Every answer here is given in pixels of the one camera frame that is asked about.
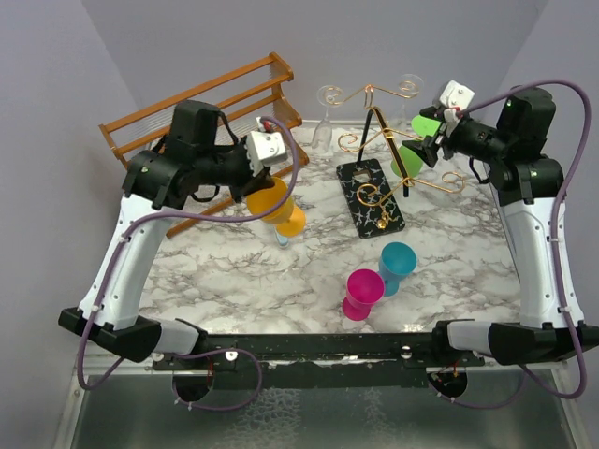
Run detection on light blue nail file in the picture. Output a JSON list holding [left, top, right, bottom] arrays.
[[275, 231, 289, 248]]

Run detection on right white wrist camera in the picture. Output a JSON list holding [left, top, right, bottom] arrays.
[[439, 80, 475, 137]]

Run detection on pink plastic goblet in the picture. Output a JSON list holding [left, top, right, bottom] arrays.
[[342, 268, 385, 321]]

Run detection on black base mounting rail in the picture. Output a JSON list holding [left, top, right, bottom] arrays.
[[153, 332, 484, 389]]

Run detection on orange plastic goblet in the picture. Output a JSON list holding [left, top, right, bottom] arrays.
[[245, 176, 308, 239]]

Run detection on green plastic goblet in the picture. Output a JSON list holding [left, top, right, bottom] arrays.
[[387, 115, 441, 177]]

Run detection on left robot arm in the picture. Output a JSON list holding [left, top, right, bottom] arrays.
[[58, 100, 294, 369]]

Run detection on wooden shelf rack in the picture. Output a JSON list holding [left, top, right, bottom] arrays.
[[99, 52, 309, 222]]

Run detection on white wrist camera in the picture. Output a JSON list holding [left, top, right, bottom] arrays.
[[439, 80, 475, 137], [245, 118, 287, 177]]

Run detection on blue plastic goblet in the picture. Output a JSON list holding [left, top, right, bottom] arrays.
[[378, 242, 417, 297]]

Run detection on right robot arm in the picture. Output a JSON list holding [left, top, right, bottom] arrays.
[[404, 80, 598, 366]]

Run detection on gold wire glass rack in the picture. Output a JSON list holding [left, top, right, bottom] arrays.
[[318, 84, 465, 239]]

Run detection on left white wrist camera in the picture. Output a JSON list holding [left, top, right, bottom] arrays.
[[245, 118, 287, 177]]

